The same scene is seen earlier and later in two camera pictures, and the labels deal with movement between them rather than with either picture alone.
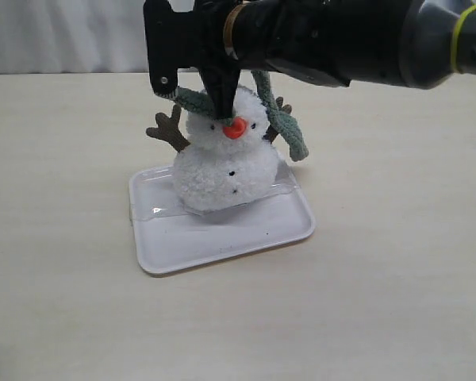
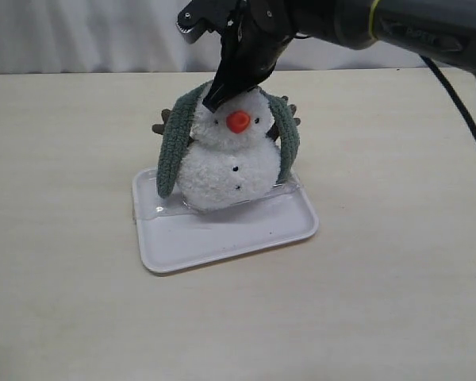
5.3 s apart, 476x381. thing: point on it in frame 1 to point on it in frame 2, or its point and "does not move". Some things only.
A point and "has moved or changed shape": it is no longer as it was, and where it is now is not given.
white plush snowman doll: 224,165 has moved or changed shape
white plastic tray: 170,235 does not move
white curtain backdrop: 67,36 does not move
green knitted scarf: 201,102 has moved or changed shape
